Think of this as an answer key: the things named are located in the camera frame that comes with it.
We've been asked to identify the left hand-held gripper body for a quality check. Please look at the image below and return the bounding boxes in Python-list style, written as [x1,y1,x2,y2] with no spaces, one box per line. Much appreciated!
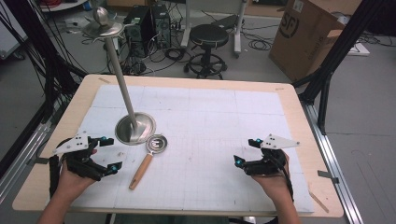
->
[51,132,104,182]

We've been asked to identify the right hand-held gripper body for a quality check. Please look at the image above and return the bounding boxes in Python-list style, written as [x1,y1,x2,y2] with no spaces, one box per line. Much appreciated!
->
[243,133,302,177]

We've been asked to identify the person's right hand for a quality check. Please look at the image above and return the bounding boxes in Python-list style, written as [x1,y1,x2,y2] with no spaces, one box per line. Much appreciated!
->
[251,150,294,203]

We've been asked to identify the person's left hand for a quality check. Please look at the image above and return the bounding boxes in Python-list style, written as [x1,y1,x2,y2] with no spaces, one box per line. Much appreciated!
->
[57,148,98,204]

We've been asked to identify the grey tape strip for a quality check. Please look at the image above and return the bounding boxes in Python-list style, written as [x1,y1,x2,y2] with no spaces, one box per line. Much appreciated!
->
[317,169,340,185]
[25,156,50,166]

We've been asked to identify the white gridded mat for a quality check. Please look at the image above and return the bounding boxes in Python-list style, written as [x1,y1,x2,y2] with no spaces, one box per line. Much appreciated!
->
[70,84,316,215]

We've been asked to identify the light wooden table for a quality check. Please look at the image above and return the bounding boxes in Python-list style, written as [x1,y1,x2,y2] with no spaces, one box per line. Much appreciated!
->
[12,73,346,219]

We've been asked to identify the steel stand with ball top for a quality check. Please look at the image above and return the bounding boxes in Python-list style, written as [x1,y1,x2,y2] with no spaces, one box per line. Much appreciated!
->
[81,6,158,147]

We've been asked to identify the thin wooden stick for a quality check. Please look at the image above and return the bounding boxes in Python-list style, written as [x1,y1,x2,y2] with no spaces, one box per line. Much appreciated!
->
[307,189,330,215]

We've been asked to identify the brown cardboard box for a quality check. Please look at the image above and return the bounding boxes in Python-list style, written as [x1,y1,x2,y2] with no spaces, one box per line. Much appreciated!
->
[268,0,364,83]

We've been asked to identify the large black computer tower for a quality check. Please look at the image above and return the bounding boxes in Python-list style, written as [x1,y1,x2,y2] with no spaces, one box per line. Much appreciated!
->
[122,5,154,59]

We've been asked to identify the white stand leg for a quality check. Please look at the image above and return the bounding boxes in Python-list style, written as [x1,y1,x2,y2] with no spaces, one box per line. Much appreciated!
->
[233,0,249,59]
[179,0,193,49]

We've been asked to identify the black round stool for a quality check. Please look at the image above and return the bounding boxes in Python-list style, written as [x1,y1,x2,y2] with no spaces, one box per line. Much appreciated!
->
[183,23,231,80]

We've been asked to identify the slim black computer tower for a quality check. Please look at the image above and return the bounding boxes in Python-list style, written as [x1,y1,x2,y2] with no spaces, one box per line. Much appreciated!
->
[151,3,173,49]

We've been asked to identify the white flat box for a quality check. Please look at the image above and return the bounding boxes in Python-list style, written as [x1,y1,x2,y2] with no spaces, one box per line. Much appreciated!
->
[346,41,372,58]

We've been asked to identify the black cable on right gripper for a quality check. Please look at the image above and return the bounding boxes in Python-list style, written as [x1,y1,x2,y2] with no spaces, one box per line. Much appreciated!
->
[269,151,295,203]

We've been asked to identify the metal strainer with wooden handle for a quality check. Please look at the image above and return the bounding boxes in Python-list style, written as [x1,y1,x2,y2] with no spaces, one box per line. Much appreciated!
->
[128,133,169,191]

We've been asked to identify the aluminium floor rail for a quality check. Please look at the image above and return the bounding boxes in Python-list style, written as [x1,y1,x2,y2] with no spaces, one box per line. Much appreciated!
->
[299,102,364,224]
[0,120,53,204]

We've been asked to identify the coiled black floor cable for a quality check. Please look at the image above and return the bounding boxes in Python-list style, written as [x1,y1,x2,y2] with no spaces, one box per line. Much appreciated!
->
[247,37,275,52]

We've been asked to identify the black metal frame post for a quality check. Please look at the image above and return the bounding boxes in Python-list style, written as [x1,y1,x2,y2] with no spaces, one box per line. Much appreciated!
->
[3,0,89,125]
[291,0,388,135]

